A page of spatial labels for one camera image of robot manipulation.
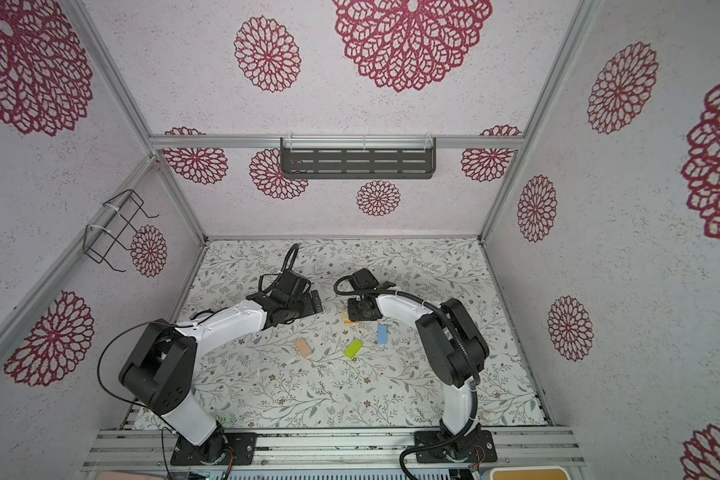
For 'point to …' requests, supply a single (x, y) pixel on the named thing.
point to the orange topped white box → (529, 473)
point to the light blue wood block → (382, 334)
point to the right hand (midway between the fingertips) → (355, 308)
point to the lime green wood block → (353, 348)
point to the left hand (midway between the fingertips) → (309, 309)
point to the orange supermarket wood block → (345, 316)
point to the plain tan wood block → (303, 347)
